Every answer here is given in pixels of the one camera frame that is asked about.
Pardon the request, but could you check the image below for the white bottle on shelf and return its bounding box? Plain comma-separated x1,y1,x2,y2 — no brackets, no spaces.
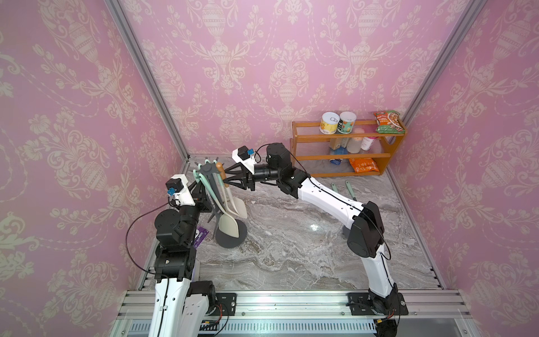
346,136,364,154

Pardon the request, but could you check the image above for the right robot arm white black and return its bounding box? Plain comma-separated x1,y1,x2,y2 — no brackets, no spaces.
217,143,405,318

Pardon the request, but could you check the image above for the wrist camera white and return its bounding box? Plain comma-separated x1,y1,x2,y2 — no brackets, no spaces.
166,174,195,207
232,145,257,174

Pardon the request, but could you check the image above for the green label tin can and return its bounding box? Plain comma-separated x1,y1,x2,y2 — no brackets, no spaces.
337,111,357,134

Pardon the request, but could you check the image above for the green red snack bag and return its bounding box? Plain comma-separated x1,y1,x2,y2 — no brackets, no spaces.
373,110,405,134

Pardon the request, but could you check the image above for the yellow tin can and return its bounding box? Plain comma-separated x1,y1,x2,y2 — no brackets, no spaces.
319,112,341,135

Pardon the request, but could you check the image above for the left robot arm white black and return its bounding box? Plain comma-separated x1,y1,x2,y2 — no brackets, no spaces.
149,178,218,336

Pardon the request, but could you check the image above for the orange snack bag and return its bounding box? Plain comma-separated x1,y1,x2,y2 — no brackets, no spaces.
349,158,380,174

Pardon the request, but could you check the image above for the wooden shelf rack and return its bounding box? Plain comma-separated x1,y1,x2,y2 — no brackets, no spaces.
290,119,407,177

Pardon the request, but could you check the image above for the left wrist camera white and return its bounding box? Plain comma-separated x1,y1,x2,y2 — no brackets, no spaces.
166,174,195,207

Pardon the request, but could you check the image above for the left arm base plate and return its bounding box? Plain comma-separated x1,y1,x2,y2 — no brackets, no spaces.
206,292,238,317

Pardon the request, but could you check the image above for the cream spatula wooden handle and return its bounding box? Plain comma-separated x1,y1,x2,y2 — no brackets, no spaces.
216,162,248,219

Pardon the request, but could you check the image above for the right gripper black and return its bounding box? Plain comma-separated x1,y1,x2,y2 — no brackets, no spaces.
225,161,285,193

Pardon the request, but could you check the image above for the aluminium front rail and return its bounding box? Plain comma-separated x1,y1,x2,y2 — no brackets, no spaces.
110,288,481,337

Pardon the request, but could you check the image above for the pink cap white bottle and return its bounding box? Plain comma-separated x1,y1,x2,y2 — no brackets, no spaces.
361,137,376,152

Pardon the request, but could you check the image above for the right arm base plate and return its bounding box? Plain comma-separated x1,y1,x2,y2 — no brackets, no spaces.
346,292,409,317

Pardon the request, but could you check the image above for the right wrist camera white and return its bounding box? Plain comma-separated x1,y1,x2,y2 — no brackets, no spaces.
232,145,257,174

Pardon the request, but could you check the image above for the grey utensil rack stand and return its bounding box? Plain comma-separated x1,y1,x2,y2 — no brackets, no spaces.
193,160,248,249

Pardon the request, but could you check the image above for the purple candy bag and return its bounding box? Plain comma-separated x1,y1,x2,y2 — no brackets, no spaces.
193,227,209,249

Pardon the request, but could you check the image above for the cream spatula mint handle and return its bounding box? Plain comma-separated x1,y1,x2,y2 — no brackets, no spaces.
193,169,239,238

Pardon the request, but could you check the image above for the beige box on shelf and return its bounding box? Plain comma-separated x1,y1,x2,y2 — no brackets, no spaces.
329,138,349,150

